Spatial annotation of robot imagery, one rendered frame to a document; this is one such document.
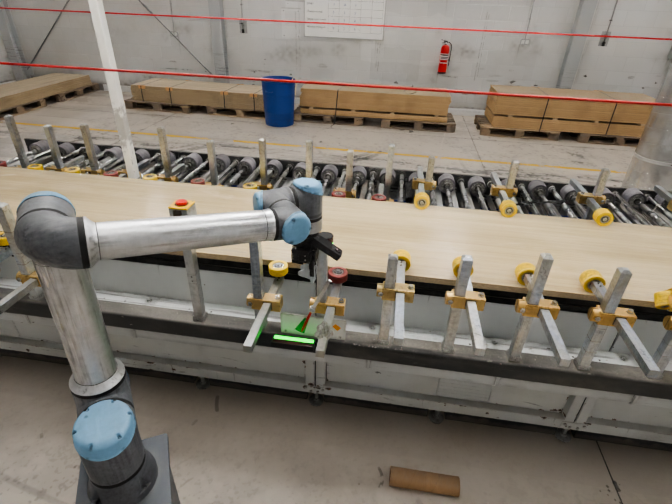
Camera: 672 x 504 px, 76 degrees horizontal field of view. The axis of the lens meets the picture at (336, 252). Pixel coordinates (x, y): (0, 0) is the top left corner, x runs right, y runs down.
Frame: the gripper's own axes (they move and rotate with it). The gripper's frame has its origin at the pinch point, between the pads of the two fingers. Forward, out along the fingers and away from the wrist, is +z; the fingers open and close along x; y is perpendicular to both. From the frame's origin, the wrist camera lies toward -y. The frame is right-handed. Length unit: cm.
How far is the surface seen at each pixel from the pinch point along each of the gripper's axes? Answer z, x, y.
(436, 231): 11, -68, -47
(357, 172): 17, -155, 0
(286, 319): 24.1, -5.3, 12.0
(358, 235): 11, -56, -10
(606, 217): 6, -92, -133
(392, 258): -8.4, -6.4, -26.3
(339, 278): 11.1, -18.9, -6.7
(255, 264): 0.1, -6.0, 23.3
